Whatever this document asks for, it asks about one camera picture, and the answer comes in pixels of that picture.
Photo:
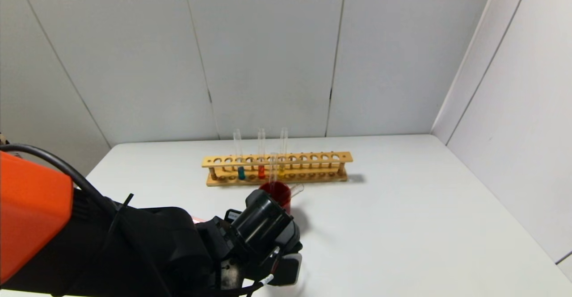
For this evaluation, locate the empty glass test tube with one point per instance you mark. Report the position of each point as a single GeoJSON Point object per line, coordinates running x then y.
{"type": "Point", "coordinates": [273, 172]}
{"type": "Point", "coordinates": [297, 190]}

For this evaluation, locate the test tube with yellow pigment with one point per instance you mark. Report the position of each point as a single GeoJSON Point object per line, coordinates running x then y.
{"type": "Point", "coordinates": [282, 170]}

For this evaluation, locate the orange and black left arm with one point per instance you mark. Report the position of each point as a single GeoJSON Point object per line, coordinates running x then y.
{"type": "Point", "coordinates": [40, 207]}

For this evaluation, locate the test tube with blue pigment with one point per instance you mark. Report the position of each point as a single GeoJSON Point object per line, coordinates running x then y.
{"type": "Point", "coordinates": [241, 173]}

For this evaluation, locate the test tube with red pigment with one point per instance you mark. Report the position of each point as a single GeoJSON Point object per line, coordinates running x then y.
{"type": "Point", "coordinates": [261, 172]}

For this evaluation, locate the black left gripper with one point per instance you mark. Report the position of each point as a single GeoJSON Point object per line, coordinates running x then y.
{"type": "Point", "coordinates": [233, 215]}

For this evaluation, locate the dark red plastic cup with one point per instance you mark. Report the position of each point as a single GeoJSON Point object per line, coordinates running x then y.
{"type": "Point", "coordinates": [281, 192]}

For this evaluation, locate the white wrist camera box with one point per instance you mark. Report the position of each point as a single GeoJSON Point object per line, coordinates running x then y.
{"type": "Point", "coordinates": [288, 270]}

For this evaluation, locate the wooden test tube rack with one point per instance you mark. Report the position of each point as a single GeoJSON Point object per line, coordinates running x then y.
{"type": "Point", "coordinates": [346, 156]}

